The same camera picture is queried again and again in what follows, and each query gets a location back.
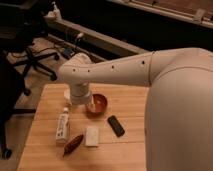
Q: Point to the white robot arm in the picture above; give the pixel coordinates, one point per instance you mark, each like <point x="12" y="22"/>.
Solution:
<point x="179" y="106"/>

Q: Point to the white spray bottle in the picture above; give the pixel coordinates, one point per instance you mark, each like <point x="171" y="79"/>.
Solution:
<point x="56" y="11"/>

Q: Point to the reddish brown pouch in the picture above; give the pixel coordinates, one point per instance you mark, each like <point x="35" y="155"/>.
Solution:
<point x="72" y="145"/>

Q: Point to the black office chair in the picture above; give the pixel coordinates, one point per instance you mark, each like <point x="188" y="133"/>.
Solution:
<point x="21" y="21"/>

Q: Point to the white tube bottle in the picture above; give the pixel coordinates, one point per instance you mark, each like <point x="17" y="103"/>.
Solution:
<point x="62" y="131"/>

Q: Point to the white paper cup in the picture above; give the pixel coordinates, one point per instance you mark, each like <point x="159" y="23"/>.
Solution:
<point x="67" y="96"/>

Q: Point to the white rectangular box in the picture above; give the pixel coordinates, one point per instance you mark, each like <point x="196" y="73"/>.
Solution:
<point x="92" y="136"/>

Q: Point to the power strip on floor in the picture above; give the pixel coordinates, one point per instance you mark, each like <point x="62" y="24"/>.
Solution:
<point x="68" y="53"/>

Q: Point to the red wooden bowl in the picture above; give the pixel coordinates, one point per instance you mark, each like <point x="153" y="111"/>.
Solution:
<point x="97" y="106"/>

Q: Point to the black remote device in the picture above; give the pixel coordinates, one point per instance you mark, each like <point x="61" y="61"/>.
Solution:
<point x="116" y="126"/>

